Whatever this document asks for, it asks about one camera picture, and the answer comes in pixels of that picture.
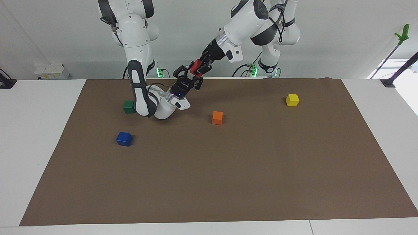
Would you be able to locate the grey pole with green tip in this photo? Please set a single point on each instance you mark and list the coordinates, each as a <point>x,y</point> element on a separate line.
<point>404,34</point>

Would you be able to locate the orange wooden block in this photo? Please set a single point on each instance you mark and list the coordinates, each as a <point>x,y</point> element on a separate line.
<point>217,118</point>

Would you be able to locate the yellow wooden block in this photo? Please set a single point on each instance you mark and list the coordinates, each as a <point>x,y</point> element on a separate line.
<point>292,100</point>

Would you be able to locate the black clamp stand with pole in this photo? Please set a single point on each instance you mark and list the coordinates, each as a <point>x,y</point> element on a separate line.
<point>390,81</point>

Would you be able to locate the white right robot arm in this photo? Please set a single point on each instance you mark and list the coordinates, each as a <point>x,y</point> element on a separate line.
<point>137,39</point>

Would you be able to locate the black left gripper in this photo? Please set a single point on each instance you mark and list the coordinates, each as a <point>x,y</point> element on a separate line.
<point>214,52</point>

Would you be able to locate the blue wooden block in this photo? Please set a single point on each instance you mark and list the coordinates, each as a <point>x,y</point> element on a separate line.
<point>124,139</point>

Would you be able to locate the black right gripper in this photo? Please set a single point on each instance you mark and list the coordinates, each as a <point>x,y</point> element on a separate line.
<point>183,86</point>

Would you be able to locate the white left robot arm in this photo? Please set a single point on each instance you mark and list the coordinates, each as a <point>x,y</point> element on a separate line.
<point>248,19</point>

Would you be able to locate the red wooden block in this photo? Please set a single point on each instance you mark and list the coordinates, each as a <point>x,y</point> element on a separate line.
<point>195,68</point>

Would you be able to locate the black table clamp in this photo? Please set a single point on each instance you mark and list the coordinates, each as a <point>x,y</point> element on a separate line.
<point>6,83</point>

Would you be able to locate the green wooden block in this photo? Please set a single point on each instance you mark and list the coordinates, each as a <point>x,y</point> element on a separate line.
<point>128,107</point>

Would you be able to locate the white power strip box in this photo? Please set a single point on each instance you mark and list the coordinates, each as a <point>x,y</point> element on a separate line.
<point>50,70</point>

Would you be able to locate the brown table mat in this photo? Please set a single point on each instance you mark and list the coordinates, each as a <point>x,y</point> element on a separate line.
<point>209,169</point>

